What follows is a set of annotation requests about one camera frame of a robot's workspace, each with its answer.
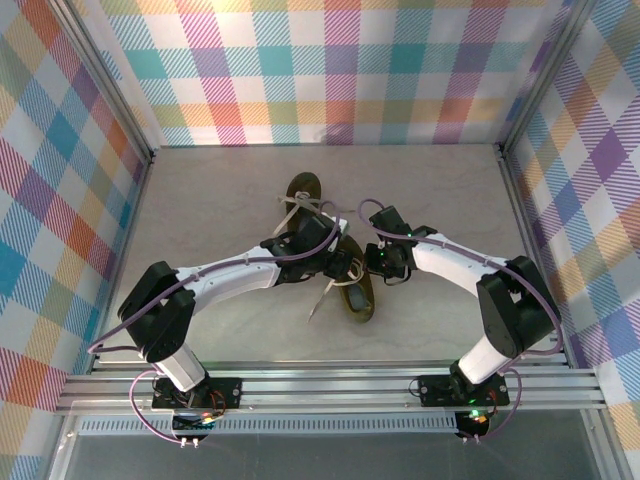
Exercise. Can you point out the aluminium frame leg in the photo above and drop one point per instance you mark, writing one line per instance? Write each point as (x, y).
(62, 450)
(606, 450)

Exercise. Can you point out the aluminium corner post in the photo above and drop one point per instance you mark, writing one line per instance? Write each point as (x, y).
(112, 85)
(542, 75)

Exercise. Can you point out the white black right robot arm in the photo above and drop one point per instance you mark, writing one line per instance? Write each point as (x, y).
(450, 262)

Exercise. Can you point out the olive green canvas shoe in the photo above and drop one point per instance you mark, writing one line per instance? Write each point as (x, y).
(300, 182)
(357, 312)

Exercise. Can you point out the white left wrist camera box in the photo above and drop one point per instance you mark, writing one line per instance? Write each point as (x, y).
(340, 227)

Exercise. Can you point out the aluminium side rail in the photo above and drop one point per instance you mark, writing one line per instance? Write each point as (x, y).
(136, 215)
(522, 215)

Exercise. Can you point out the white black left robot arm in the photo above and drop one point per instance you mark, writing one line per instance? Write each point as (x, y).
(230, 277)

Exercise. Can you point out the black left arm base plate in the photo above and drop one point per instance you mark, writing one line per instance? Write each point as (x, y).
(230, 392)

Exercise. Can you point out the aluminium mounting rail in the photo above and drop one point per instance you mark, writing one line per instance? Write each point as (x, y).
(325, 387)

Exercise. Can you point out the controller board with lights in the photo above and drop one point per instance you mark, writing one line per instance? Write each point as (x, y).
(475, 422)
(195, 424)

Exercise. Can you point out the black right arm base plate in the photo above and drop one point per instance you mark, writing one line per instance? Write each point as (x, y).
(432, 390)

